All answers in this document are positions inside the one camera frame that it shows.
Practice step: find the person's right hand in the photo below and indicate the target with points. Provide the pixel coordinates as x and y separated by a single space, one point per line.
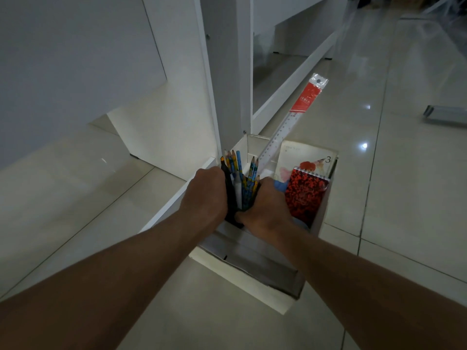
268 213

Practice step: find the person's left hand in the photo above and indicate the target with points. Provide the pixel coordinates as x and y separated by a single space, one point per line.
204 196

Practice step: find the person's right thumb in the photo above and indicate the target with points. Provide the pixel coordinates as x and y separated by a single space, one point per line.
243 216

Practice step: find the person's left fingers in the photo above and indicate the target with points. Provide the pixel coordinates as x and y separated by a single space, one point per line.
213 173

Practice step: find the black pen holder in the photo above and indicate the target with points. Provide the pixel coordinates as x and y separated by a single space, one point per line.
231 200

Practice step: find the person's right forearm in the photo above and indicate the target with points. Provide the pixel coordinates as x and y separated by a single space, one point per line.
365 291

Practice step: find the person's left forearm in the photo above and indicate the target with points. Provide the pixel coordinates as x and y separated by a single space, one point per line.
109 284

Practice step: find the bundle of coloured pencils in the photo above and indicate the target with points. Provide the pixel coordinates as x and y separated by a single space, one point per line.
246 178

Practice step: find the white cardboard box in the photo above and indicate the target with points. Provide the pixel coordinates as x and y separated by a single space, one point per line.
251 262

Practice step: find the small blue object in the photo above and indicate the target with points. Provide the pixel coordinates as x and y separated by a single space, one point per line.
281 186

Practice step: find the red spiral notebook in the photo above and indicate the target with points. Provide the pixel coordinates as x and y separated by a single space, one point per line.
305 196

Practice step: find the white picture book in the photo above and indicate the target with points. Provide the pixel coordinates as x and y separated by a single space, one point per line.
297 154

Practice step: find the clear ruler in red-labelled sleeve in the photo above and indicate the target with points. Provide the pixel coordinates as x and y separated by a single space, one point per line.
292 118

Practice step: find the white shelf unit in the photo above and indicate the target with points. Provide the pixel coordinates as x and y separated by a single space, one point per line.
226 69

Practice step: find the grey metal bar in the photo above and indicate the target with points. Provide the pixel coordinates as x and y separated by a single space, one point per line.
447 114

